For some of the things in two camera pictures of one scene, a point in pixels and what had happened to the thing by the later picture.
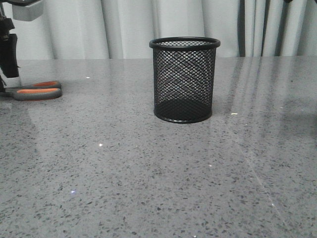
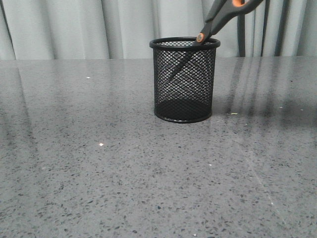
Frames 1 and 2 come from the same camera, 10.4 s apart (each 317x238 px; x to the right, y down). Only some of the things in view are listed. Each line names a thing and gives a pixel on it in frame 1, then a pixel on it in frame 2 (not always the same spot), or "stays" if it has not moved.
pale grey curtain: (118, 29) stays
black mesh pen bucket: (184, 78) stays
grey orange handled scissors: (38, 91) to (220, 12)
